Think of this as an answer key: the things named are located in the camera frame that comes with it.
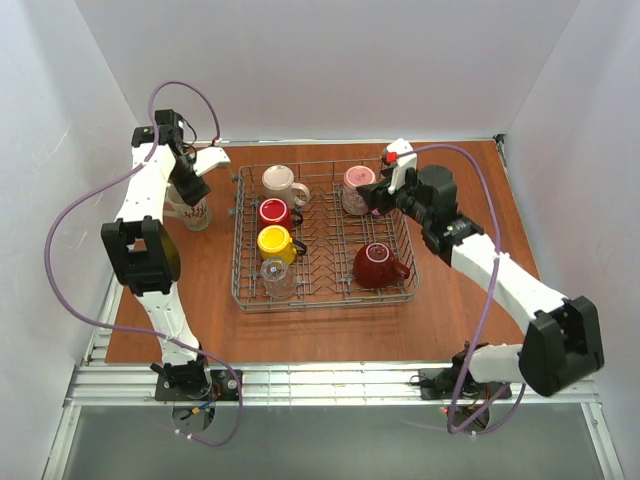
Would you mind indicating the yellow mug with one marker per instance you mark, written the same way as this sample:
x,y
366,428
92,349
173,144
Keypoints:
x,y
275,241

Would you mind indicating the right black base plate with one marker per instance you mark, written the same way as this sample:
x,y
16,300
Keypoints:
x,y
437,384

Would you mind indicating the grey wire dish rack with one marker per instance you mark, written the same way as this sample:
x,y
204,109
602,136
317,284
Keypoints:
x,y
323,275

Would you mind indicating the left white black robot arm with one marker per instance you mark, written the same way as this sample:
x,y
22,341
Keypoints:
x,y
144,257

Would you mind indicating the tall cream decorated mug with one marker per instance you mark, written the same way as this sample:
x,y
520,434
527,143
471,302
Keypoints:
x,y
195,218

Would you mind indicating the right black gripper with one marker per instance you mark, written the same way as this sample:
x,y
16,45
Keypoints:
x,y
379,195

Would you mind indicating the clear glass cup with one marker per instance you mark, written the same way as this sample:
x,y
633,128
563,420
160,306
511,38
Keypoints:
x,y
278,278

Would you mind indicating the aluminium frame rail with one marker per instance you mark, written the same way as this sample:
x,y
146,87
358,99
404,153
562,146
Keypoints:
x,y
265,385

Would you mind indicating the pale pink mug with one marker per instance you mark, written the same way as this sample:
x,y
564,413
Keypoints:
x,y
279,182

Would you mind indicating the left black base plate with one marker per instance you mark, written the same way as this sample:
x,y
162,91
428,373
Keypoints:
x,y
218,384

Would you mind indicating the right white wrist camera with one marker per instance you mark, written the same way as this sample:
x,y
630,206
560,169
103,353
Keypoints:
x,y
400,156

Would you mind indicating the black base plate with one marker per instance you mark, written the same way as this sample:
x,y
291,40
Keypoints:
x,y
218,384
437,384

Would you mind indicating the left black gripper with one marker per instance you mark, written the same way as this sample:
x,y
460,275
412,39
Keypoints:
x,y
191,185

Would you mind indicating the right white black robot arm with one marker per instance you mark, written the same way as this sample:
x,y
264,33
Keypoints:
x,y
562,343

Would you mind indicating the dark red round mug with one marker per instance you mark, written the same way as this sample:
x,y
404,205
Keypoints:
x,y
375,266

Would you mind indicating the pink patterned mug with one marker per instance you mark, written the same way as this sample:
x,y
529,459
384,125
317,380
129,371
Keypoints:
x,y
354,177

